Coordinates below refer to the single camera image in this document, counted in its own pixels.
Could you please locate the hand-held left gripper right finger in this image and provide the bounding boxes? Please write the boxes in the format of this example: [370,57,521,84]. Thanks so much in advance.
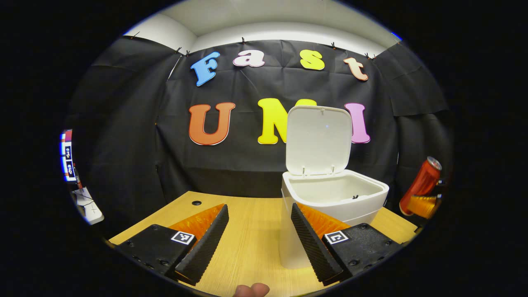
[290,202,404,287]

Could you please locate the computer monitor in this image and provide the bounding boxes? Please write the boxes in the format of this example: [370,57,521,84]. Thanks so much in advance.
[60,129,78,182]

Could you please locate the white side desk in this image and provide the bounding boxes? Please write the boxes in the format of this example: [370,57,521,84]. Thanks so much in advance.
[73,188,104,225]

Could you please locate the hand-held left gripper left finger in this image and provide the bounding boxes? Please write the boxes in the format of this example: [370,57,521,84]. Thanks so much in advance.
[115,204,230,286]

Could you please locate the red pop can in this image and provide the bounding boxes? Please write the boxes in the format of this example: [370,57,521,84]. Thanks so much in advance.
[399,156,443,216]

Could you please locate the black backdrop cloth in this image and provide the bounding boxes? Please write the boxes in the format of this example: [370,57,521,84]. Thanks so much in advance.
[66,35,454,231]

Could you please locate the wooden desktop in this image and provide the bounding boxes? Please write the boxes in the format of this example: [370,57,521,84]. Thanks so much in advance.
[108,191,419,297]

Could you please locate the white desktop garbage bin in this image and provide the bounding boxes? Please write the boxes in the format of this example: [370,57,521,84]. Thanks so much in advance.
[280,105,390,269]

